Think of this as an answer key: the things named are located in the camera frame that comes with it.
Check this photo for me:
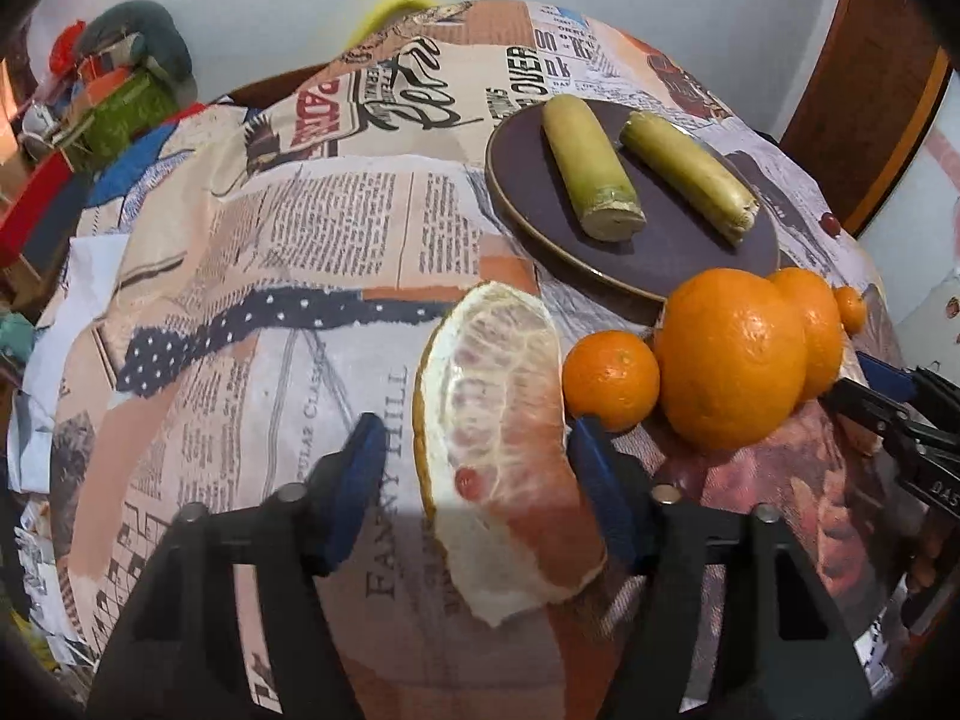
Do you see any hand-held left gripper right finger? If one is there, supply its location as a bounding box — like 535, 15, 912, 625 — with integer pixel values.
566, 415, 876, 720

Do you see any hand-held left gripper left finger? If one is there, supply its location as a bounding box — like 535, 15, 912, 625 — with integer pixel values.
86, 412, 391, 720

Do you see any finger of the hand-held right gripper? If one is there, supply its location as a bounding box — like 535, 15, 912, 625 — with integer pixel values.
821, 379, 960, 522
855, 351, 960, 427

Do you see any medium orange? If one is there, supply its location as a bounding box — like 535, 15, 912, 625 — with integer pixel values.
769, 268, 846, 402

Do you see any peeled pomelo segment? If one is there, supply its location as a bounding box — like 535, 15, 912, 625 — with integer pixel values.
412, 281, 608, 627

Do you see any person's right hand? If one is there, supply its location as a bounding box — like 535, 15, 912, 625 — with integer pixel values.
902, 521, 955, 631

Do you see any tiny mandarin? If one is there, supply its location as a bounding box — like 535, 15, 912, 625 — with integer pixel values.
834, 286, 869, 336

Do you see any small mandarin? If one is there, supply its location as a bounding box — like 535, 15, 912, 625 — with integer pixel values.
562, 330, 661, 434

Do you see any large orange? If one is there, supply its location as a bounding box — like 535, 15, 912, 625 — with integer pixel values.
654, 268, 809, 455

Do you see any dark purple plate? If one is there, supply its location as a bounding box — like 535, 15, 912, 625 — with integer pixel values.
485, 97, 782, 301

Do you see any newspaper print tablecloth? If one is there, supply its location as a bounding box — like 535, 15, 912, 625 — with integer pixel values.
45, 0, 923, 713

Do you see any slim sugarcane piece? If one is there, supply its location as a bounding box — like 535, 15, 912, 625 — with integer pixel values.
619, 111, 760, 245

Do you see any brown wooden chair back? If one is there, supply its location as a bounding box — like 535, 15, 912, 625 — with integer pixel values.
780, 0, 957, 237

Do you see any thick sugarcane piece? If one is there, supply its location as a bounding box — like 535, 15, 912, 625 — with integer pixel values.
541, 94, 647, 242

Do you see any white paper sheet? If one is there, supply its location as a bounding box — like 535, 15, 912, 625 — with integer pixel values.
22, 232, 132, 391

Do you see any blue cloth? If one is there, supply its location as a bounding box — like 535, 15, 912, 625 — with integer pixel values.
86, 109, 248, 207

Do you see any red box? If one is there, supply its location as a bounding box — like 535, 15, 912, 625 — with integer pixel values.
0, 142, 95, 263

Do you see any green bundle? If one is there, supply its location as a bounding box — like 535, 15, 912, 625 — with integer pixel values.
79, 71, 177, 155

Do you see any yellow object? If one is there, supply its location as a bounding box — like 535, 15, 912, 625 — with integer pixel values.
345, 0, 451, 46

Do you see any grey cloth bundle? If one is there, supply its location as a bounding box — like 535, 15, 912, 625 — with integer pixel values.
79, 1, 197, 102

